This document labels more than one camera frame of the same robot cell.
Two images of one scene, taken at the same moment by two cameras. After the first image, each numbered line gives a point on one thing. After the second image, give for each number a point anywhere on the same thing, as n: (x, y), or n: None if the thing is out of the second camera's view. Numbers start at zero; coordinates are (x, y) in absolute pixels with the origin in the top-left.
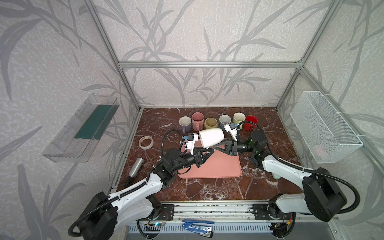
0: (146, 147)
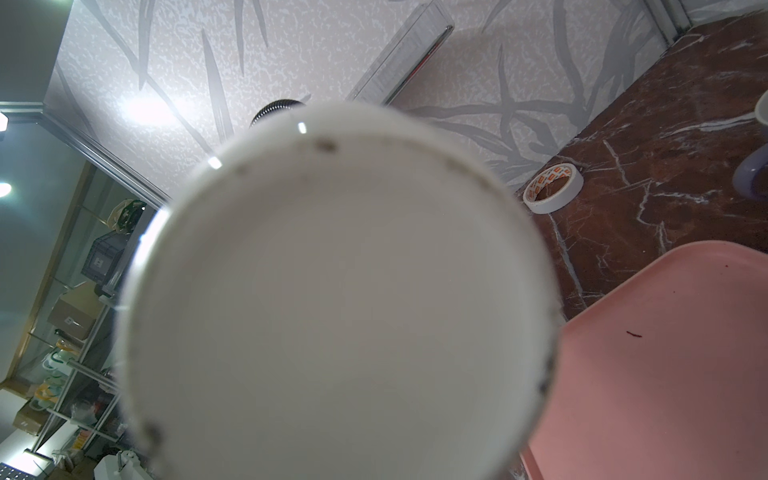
0: (553, 188)
